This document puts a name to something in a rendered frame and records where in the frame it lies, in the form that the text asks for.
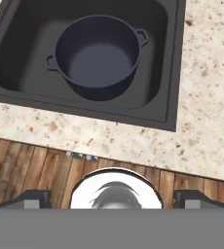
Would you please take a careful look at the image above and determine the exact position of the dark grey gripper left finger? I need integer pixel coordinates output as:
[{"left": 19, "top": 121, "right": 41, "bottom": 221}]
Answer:
[{"left": 0, "top": 189, "right": 52, "bottom": 210}]

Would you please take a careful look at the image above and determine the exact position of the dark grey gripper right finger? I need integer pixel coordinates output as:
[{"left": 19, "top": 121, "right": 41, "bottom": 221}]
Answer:
[{"left": 173, "top": 189, "right": 224, "bottom": 210}]

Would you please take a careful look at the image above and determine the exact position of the black sink basin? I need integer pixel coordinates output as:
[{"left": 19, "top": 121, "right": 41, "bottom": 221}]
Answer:
[{"left": 0, "top": 0, "right": 187, "bottom": 133}]

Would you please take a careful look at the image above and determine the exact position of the white and black round object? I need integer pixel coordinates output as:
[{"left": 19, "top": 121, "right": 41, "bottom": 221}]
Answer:
[{"left": 68, "top": 166, "right": 164, "bottom": 210}]

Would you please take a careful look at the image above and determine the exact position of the dark blue two-handled pot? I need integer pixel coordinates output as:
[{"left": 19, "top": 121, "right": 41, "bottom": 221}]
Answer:
[{"left": 46, "top": 14, "right": 150, "bottom": 102}]

